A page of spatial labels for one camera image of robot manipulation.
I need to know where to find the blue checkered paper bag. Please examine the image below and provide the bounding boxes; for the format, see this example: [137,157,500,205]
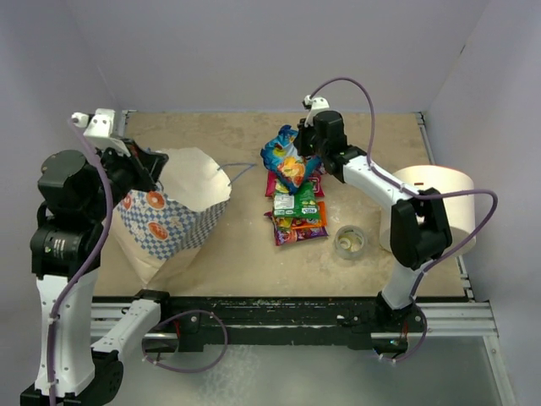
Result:
[111,148,255,290]

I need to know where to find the red Real chips bag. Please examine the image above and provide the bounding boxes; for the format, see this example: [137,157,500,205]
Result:
[265,163,325,198]

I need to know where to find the clear tape roll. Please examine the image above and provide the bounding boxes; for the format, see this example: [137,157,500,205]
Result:
[333,225,367,261]

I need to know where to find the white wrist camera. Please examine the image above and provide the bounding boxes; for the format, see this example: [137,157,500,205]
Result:
[303,95,330,127]
[71,108,130,156]

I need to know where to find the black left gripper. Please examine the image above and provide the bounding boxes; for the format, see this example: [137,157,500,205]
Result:
[85,136,169,218]

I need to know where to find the purple cable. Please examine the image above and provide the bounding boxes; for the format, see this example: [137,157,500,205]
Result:
[310,77,499,365]
[48,113,229,406]

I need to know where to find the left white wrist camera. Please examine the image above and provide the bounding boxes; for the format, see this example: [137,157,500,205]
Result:
[71,108,130,156]

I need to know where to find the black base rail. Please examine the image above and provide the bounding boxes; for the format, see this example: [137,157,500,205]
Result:
[101,295,409,354]

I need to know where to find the green snack pack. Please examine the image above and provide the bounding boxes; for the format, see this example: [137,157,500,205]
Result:
[273,181,320,220]

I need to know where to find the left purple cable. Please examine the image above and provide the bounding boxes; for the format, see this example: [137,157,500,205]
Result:
[48,113,229,406]

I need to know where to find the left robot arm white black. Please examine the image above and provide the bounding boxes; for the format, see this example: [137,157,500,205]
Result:
[19,139,174,405]

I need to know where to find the aluminium frame rails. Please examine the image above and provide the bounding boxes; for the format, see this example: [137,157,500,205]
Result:
[41,110,516,406]

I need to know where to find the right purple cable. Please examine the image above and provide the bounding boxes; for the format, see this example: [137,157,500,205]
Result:
[310,77,499,365]

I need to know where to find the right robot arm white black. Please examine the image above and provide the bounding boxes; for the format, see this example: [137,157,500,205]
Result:
[294,109,452,331]

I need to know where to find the white cylindrical paper lamp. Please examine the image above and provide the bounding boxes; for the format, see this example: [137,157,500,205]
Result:
[393,165,476,255]

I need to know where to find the purple Fox's candy bag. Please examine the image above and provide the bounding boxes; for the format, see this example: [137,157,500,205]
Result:
[264,211,329,246]

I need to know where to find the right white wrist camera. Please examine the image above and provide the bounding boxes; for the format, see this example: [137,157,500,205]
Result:
[303,95,330,127]

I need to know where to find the blue colourful snack bag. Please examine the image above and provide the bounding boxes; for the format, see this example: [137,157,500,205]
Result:
[260,124,321,194]

